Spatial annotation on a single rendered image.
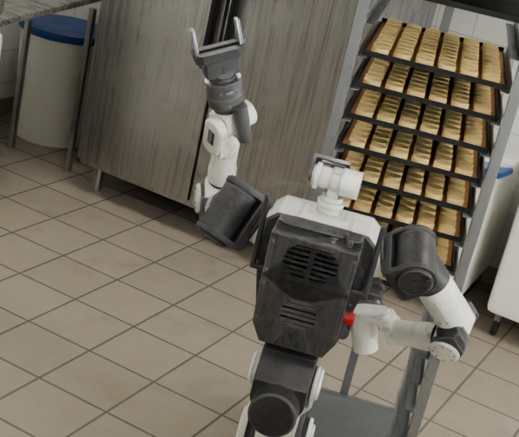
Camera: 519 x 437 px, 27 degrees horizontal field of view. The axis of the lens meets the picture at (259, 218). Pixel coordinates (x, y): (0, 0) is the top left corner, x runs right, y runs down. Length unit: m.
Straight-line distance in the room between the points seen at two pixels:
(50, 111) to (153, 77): 1.07
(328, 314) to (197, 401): 1.70
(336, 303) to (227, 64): 0.61
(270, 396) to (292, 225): 0.39
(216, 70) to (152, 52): 2.80
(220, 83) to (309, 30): 2.38
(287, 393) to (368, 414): 1.46
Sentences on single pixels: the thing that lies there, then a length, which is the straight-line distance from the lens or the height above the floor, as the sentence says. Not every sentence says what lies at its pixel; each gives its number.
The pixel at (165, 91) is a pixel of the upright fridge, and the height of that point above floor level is 0.68.
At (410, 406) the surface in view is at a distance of 3.33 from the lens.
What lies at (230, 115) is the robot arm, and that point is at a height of 1.36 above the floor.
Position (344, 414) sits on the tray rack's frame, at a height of 0.15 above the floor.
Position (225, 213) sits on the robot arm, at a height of 1.18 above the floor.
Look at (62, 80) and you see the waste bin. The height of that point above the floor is 0.41.
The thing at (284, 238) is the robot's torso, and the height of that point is 1.21.
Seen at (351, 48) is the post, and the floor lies 1.50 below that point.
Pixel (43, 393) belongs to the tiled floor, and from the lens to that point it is 3.95.
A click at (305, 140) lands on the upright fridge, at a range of 4.99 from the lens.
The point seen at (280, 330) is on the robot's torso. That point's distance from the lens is 2.47.
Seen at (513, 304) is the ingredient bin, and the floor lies 0.21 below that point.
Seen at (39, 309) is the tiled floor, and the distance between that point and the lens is 4.50.
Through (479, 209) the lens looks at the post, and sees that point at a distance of 3.06.
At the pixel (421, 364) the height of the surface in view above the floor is 0.59.
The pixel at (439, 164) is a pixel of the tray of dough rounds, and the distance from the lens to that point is 3.08.
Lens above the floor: 2.06
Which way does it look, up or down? 21 degrees down
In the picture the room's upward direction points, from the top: 13 degrees clockwise
